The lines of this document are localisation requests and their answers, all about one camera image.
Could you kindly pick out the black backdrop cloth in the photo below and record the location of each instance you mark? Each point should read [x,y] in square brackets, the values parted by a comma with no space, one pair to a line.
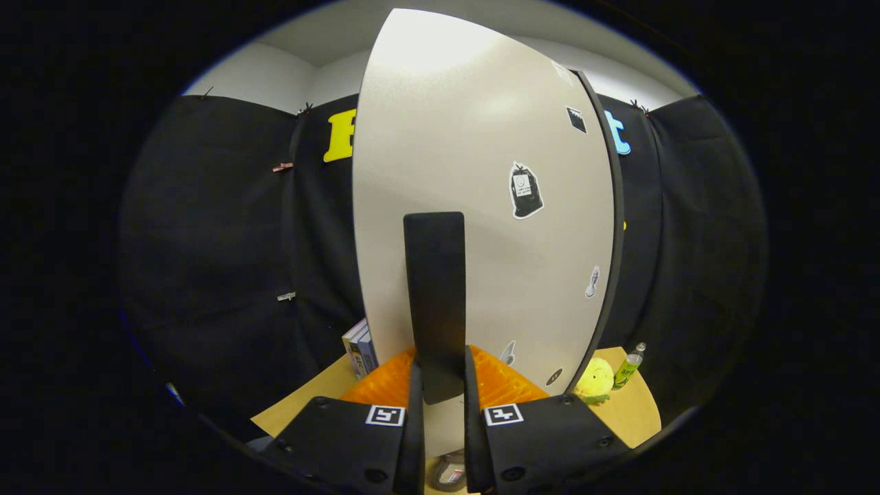
[206,275]

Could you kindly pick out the grey shoe cabinet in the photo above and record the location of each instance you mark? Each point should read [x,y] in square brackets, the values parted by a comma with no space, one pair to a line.
[617,206]

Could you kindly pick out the silver clip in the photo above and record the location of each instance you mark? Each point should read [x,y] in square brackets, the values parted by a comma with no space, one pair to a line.
[287,296]

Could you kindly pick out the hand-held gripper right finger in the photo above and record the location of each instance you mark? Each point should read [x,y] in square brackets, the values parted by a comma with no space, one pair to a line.
[471,440]

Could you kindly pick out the brown fuzzy shoe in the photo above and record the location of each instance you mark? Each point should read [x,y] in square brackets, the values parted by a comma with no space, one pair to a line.
[448,473]

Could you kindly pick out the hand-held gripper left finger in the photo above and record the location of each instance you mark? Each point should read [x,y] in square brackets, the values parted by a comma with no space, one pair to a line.
[416,440]

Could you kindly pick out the white book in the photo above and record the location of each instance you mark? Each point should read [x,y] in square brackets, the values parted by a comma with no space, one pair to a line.
[352,344]

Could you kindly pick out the green drink bottle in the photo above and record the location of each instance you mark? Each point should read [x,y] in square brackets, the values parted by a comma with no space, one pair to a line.
[627,370]

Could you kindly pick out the pink clip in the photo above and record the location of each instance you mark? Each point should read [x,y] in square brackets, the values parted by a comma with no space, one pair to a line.
[282,167]

